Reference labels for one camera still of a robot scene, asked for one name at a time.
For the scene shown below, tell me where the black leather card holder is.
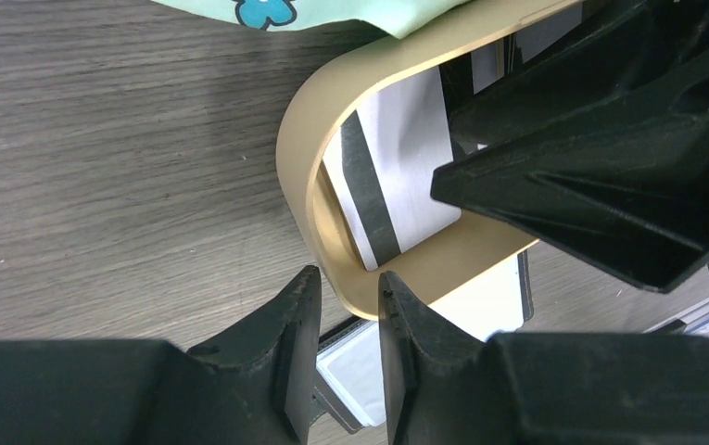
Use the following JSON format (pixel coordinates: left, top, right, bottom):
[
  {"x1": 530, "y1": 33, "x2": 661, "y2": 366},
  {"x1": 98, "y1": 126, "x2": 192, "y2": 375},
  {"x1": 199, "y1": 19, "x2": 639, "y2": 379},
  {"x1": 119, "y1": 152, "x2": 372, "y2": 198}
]
[{"x1": 310, "y1": 252, "x2": 534, "y2": 434}]

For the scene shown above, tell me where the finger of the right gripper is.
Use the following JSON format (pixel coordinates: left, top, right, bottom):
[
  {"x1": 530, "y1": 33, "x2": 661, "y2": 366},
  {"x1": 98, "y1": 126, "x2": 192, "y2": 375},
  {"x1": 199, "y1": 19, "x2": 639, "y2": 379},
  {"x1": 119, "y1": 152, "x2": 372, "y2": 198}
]
[
  {"x1": 449, "y1": 1, "x2": 709, "y2": 147},
  {"x1": 431, "y1": 49, "x2": 709, "y2": 293}
]

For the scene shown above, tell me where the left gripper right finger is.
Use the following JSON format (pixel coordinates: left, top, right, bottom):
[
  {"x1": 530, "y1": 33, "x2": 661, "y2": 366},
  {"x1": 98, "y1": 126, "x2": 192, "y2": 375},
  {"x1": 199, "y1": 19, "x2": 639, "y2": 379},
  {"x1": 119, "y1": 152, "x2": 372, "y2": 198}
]
[{"x1": 378, "y1": 272, "x2": 514, "y2": 444}]

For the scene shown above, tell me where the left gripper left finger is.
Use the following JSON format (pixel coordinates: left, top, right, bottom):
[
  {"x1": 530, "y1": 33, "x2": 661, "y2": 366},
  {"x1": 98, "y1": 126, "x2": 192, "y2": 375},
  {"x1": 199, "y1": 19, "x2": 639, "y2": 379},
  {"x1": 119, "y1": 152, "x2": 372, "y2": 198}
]
[{"x1": 163, "y1": 266, "x2": 322, "y2": 444}]

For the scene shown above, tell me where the white striped card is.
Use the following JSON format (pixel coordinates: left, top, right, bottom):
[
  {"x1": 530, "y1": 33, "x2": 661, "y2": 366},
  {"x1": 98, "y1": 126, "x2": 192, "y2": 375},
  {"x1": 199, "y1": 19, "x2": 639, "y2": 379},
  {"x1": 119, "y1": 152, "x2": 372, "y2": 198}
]
[{"x1": 323, "y1": 68, "x2": 461, "y2": 271}]

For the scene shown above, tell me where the green cartoon print cloth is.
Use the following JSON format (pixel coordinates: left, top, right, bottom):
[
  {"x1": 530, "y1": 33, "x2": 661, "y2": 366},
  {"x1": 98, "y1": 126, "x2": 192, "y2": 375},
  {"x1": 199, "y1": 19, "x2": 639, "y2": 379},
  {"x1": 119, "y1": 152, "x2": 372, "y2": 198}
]
[{"x1": 155, "y1": 0, "x2": 465, "y2": 39}]

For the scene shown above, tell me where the beige oval tray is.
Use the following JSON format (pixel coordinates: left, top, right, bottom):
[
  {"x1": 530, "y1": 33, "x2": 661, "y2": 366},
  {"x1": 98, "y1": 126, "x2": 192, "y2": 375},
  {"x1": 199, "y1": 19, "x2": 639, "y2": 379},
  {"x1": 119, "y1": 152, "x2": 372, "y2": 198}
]
[{"x1": 276, "y1": 1, "x2": 581, "y2": 320}]

